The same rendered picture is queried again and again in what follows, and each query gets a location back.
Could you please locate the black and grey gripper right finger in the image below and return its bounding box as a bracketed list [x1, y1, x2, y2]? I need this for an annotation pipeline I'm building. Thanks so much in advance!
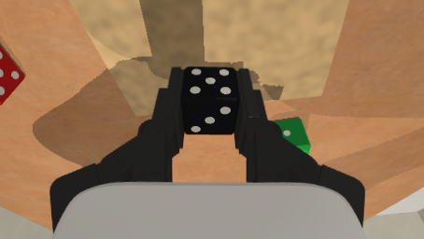
[234, 68, 365, 228]

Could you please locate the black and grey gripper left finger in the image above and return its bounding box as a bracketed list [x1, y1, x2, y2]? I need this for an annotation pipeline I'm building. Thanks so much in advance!
[49, 67, 185, 233]

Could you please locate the green die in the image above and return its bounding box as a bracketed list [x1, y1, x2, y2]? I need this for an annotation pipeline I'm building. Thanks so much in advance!
[274, 118, 311, 155]

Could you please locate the black die with white pips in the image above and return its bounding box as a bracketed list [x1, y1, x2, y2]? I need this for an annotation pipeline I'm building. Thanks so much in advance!
[180, 66, 240, 135]

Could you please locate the red die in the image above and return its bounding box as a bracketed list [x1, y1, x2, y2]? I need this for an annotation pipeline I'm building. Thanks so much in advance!
[0, 46, 24, 105]

